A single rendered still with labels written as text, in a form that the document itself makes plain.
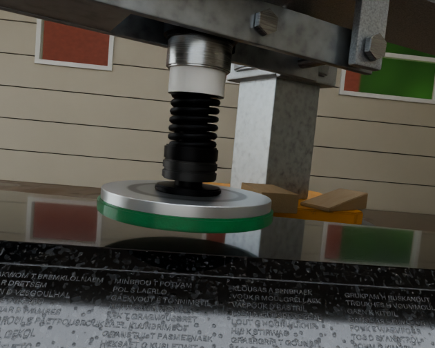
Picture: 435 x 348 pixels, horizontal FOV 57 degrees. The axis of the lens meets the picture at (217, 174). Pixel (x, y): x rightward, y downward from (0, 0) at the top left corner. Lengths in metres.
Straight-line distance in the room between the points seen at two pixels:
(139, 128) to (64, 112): 1.21
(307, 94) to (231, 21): 0.88
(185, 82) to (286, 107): 0.81
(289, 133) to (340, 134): 5.80
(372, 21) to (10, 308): 0.52
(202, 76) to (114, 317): 0.28
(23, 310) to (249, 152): 0.98
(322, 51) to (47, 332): 0.44
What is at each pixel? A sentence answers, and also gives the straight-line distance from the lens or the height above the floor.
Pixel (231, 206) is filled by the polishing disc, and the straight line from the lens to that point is 0.42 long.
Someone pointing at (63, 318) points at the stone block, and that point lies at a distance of 0.43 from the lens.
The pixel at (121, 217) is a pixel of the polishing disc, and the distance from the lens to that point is 0.44.
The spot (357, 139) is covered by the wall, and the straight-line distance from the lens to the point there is 7.18.
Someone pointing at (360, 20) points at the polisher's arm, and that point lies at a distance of 0.57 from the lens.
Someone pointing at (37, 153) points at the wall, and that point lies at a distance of 7.05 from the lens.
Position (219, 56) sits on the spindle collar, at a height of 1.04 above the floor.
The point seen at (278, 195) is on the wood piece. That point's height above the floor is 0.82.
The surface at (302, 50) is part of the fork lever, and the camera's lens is 0.53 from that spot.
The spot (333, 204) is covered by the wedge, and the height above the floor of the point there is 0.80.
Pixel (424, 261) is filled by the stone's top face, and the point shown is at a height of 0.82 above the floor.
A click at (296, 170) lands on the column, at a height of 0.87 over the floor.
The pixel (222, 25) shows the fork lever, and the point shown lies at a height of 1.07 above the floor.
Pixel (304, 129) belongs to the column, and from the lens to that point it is 1.32.
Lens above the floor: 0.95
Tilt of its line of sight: 5 degrees down
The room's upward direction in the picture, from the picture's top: 5 degrees clockwise
